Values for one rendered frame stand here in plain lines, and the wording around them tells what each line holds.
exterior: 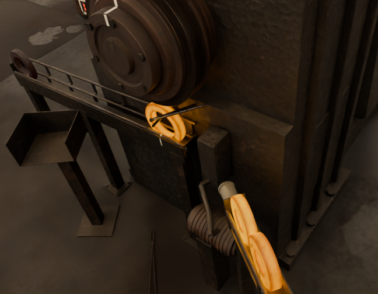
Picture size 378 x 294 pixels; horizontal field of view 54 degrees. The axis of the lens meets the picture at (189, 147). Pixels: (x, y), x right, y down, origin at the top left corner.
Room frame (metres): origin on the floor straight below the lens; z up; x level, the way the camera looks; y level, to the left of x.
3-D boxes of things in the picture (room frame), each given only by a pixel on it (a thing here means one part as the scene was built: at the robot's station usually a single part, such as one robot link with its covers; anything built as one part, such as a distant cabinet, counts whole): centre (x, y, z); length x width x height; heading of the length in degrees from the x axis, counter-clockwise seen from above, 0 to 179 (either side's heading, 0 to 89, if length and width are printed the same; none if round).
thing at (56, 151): (1.27, 0.59, 0.36); 0.26 x 0.20 x 0.72; 78
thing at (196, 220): (0.78, -0.05, 0.27); 0.22 x 0.13 x 0.53; 43
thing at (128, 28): (1.04, 0.15, 1.12); 0.28 x 0.06 x 0.28; 43
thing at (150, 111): (1.11, 0.07, 0.75); 0.18 x 0.03 x 0.18; 42
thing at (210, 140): (0.95, -0.09, 0.68); 0.11 x 0.08 x 0.24; 133
